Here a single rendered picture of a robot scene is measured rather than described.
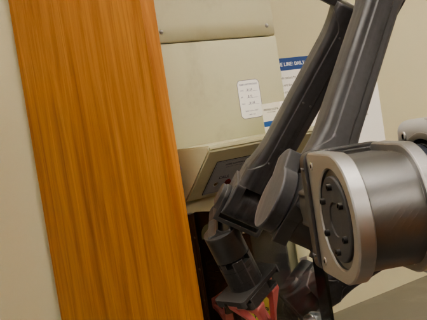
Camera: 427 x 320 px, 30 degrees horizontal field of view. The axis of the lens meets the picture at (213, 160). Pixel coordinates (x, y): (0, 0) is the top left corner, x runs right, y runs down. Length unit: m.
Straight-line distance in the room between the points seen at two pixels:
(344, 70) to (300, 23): 1.43
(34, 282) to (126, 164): 0.46
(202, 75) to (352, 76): 0.63
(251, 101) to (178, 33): 0.22
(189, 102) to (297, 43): 0.89
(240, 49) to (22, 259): 0.67
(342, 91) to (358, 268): 0.33
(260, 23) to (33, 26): 0.48
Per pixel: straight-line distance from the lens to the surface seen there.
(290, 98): 1.18
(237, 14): 1.66
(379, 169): 0.71
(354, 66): 0.99
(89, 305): 1.72
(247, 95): 1.64
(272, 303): 1.34
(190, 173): 1.47
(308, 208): 0.80
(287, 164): 0.92
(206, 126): 1.56
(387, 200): 0.69
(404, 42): 2.77
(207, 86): 1.57
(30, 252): 1.84
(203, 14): 1.60
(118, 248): 1.57
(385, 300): 2.47
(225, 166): 1.48
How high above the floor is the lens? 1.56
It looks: 3 degrees down
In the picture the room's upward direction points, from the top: 9 degrees counter-clockwise
